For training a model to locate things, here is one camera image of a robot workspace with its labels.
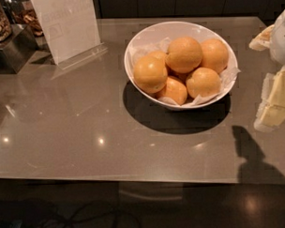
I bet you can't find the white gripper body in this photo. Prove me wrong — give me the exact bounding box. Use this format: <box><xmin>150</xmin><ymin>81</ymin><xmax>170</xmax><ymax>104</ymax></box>
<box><xmin>269</xmin><ymin>9</ymin><xmax>285</xmax><ymax>65</ymax></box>

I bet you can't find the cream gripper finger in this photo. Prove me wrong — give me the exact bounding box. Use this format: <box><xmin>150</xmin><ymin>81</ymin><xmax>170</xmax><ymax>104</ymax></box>
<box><xmin>248</xmin><ymin>25</ymin><xmax>274</xmax><ymax>51</ymax></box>
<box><xmin>253</xmin><ymin>66</ymin><xmax>285</xmax><ymax>132</ymax></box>

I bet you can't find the white paper bowl liner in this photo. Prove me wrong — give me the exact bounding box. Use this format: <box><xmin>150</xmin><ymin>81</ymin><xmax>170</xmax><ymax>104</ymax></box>
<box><xmin>124</xmin><ymin>37</ymin><xmax>239</xmax><ymax>110</ymax></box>

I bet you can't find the white ceramic bowl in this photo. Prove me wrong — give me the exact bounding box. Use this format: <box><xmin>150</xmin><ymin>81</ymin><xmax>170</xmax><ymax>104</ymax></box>
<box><xmin>123</xmin><ymin>19</ymin><xmax>241</xmax><ymax>114</ymax></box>

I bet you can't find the small hidden rear orange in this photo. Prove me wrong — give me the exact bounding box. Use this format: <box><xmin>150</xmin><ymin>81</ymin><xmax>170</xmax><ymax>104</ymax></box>
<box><xmin>149</xmin><ymin>51</ymin><xmax>167</xmax><ymax>63</ymax></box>

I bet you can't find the clear acrylic sign holder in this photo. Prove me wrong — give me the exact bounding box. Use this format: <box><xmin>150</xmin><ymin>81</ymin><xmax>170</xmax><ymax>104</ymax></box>
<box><xmin>31</xmin><ymin>0</ymin><xmax>108</xmax><ymax>69</ymax></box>

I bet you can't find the metal cube stand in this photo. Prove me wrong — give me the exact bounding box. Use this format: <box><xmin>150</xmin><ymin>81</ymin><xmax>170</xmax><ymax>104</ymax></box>
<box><xmin>0</xmin><ymin>24</ymin><xmax>38</xmax><ymax>74</ymax></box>

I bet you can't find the black cable on floor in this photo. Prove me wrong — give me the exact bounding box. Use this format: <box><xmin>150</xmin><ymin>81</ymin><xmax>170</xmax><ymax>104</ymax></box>
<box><xmin>26</xmin><ymin>199</ymin><xmax>143</xmax><ymax>228</ymax></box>

